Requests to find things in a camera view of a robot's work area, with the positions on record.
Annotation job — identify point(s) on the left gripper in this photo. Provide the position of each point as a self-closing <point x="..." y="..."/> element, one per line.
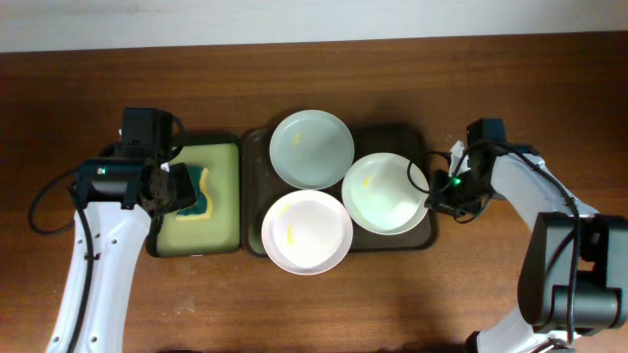
<point x="167" y="188"/>

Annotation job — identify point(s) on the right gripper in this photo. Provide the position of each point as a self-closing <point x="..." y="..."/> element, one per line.
<point x="442" y="202"/>

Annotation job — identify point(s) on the green yellow scrub sponge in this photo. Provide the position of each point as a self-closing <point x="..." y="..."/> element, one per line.
<point x="203" y="208"/>

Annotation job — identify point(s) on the pale green plate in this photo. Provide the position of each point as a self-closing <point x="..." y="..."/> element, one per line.
<point x="385" y="193"/>

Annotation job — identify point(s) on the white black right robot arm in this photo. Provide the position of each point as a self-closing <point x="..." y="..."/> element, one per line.
<point x="573" y="281"/>

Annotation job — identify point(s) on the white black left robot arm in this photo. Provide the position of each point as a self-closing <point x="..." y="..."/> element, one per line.
<point x="117" y="196"/>

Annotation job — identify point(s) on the small black tray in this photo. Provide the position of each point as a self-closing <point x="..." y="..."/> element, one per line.
<point x="196" y="139"/>

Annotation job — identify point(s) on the large brown tray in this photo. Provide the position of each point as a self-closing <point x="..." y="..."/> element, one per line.
<point x="261" y="187"/>

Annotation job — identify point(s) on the yellow-green foam pad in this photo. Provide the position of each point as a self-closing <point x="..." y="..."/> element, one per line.
<point x="216" y="230"/>

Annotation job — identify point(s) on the pale pink plate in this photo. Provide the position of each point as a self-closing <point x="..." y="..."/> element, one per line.
<point x="307" y="232"/>

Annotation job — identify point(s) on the pale blue plate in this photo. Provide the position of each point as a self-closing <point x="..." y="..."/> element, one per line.
<point x="311" y="149"/>

